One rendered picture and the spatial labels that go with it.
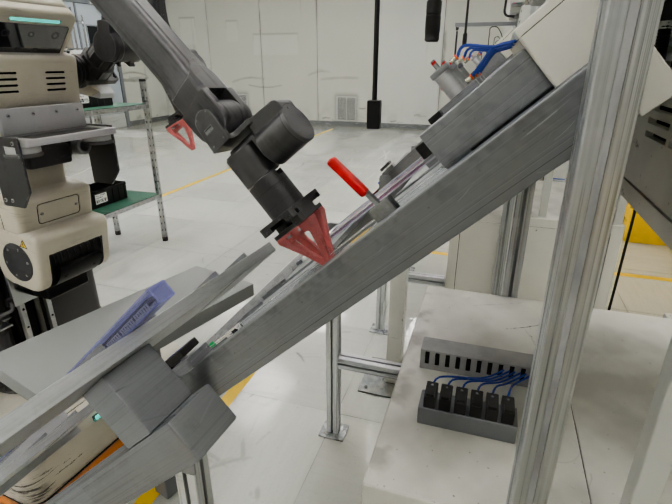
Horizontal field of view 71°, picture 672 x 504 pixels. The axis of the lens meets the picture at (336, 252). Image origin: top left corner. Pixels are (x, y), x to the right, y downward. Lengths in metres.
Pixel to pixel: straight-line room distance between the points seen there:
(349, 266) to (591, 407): 0.58
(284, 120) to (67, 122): 0.86
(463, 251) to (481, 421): 1.32
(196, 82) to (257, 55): 9.75
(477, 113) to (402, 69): 8.94
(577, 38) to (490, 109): 0.10
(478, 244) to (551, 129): 1.59
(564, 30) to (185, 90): 0.46
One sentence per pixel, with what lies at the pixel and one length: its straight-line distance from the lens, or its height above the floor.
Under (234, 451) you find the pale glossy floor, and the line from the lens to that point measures 1.72.
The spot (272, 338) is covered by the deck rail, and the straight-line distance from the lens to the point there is 0.66.
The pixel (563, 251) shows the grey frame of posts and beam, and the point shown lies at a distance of 0.50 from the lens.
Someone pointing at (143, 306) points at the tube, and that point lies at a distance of 0.30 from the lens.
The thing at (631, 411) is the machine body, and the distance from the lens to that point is 1.03.
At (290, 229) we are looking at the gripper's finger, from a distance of 0.66.
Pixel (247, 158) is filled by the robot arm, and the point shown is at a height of 1.07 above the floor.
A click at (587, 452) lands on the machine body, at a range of 0.91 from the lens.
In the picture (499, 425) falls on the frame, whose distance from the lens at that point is 0.85.
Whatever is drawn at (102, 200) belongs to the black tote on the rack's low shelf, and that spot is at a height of 0.39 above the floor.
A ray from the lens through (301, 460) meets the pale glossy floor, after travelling 1.67.
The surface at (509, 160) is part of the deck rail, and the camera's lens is 0.51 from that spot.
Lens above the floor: 1.20
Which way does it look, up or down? 22 degrees down
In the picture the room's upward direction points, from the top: straight up
